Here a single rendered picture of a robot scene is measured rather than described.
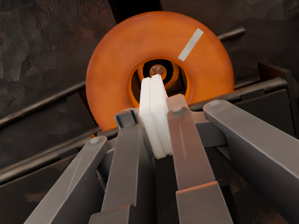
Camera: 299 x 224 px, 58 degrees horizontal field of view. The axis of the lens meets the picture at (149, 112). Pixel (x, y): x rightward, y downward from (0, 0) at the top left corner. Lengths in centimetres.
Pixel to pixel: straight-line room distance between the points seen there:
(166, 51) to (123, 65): 5
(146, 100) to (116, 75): 12
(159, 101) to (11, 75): 28
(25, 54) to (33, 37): 2
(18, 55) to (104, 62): 15
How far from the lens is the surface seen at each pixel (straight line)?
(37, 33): 38
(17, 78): 40
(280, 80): 29
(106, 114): 29
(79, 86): 36
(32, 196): 33
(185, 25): 27
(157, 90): 17
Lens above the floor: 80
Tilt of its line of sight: 16 degrees down
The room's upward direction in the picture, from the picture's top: 19 degrees counter-clockwise
